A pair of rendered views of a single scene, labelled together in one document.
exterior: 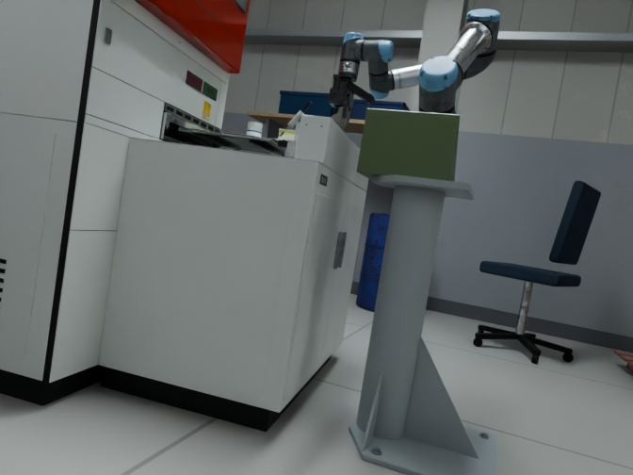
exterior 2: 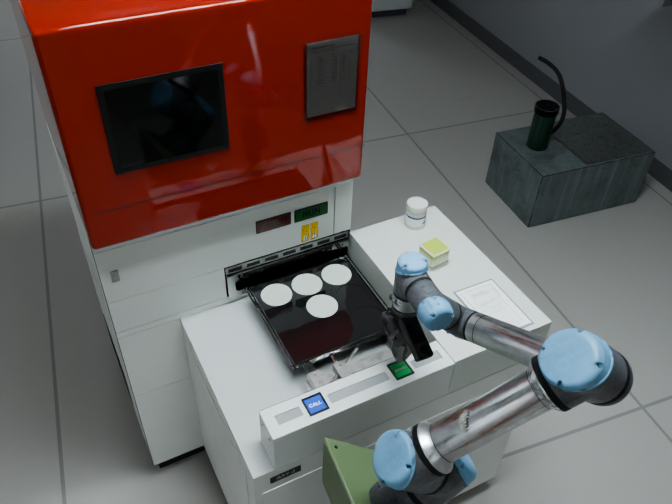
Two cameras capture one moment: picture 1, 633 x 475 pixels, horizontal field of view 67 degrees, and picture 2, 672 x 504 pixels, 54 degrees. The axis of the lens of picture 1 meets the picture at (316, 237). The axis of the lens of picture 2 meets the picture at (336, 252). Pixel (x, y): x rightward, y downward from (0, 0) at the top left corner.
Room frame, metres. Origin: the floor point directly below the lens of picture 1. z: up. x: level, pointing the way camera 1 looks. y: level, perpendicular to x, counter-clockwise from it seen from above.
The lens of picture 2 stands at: (0.92, -0.74, 2.39)
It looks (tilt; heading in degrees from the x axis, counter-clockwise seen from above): 42 degrees down; 47
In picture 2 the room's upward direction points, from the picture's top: 2 degrees clockwise
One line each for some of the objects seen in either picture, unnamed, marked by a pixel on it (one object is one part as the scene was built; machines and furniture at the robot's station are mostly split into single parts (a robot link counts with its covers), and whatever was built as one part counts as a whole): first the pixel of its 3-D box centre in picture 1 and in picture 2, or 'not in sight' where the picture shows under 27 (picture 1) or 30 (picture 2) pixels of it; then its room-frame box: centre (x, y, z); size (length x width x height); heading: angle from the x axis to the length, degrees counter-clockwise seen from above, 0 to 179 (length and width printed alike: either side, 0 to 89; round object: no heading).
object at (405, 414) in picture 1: (432, 316); not in sight; (1.51, -0.40, 0.41); 0.51 x 0.44 x 0.82; 70
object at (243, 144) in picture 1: (245, 143); (321, 306); (1.87, 0.33, 0.90); 0.34 x 0.34 x 0.01; 76
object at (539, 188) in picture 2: not in sight; (568, 134); (4.24, 0.84, 0.37); 0.78 x 0.62 x 0.75; 160
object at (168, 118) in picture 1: (194, 138); (289, 267); (1.90, 0.54, 0.89); 0.44 x 0.02 x 0.10; 166
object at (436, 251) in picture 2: (286, 138); (433, 253); (2.23, 0.20, 1.00); 0.07 x 0.07 x 0.07; 83
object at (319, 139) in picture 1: (332, 154); (359, 402); (1.72, -0.01, 0.89); 0.55 x 0.09 x 0.14; 166
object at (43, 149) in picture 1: (69, 245); (216, 313); (1.82, 0.92, 0.41); 0.82 x 0.70 x 0.82; 166
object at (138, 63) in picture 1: (170, 92); (235, 251); (1.74, 0.59, 1.02); 0.81 x 0.03 x 0.40; 166
